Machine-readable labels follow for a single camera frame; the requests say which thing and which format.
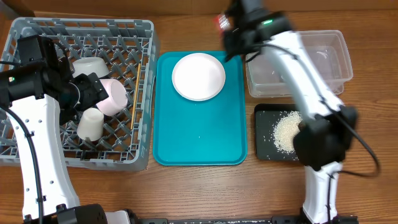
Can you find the white round plate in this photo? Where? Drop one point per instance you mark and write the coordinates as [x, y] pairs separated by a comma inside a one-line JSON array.
[[198, 76]]

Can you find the clear plastic bin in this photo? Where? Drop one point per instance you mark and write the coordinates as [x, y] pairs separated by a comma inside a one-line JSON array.
[[328, 51]]

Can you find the white rice pile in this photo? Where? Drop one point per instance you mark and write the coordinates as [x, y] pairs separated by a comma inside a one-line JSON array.
[[284, 127]]

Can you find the cardboard backdrop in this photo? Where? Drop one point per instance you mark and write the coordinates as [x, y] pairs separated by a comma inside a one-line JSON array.
[[135, 8]]

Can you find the white paper cup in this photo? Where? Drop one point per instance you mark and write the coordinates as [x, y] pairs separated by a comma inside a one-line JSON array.
[[90, 127]]

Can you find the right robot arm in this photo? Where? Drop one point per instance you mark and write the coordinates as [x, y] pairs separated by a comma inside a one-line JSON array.
[[326, 135]]

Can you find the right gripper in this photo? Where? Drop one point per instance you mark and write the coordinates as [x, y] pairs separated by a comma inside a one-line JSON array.
[[232, 43]]

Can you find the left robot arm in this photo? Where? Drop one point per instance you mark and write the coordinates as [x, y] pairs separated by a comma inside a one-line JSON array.
[[39, 94]]

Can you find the black waste tray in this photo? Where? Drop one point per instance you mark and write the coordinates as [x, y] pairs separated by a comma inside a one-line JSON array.
[[264, 150]]

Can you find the grey-green bowl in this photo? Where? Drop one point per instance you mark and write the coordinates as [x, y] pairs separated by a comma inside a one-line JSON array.
[[90, 65]]

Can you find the grey plastic dishwasher rack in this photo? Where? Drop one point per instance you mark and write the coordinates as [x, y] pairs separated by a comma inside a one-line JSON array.
[[122, 44]]

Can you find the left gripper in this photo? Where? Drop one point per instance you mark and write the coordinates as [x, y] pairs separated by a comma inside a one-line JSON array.
[[93, 89]]

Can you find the teal plastic serving tray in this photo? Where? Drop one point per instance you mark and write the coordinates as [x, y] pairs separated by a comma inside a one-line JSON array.
[[199, 133]]

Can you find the pink bowl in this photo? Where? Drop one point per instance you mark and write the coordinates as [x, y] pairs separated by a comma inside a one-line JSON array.
[[116, 100]]

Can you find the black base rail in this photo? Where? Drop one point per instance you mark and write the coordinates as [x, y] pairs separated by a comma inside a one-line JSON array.
[[288, 219]]

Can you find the red snack wrapper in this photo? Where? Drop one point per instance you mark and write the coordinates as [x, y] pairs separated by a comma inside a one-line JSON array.
[[222, 23]]

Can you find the wooden chopstick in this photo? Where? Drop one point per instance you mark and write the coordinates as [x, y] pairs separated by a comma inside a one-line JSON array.
[[135, 94]]

